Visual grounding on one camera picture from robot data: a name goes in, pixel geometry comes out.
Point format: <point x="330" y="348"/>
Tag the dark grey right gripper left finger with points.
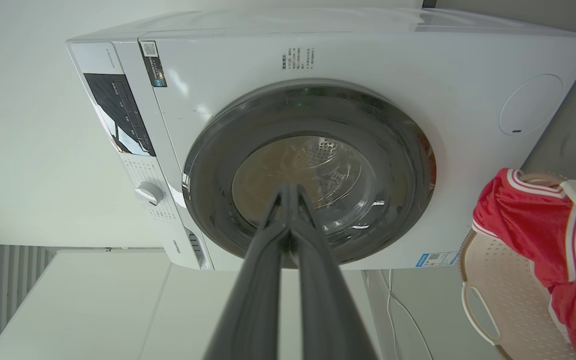
<point x="253" y="300"/>

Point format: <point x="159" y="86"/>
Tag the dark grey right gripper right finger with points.
<point x="330" y="310"/>

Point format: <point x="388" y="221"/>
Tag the silver washing machine control knob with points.
<point x="149" y="193"/>

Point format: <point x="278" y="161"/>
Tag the round dark washing machine door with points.
<point x="393" y="150"/>

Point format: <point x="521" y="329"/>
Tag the white front-load washing machine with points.
<point x="458" y="130"/>

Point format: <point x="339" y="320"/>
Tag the white cabinet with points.
<point x="93" y="305"/>

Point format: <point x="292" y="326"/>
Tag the beige perforated laundry basket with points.
<point x="505" y="295"/>

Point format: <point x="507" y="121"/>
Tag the red white-striped garment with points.
<point x="533" y="225"/>

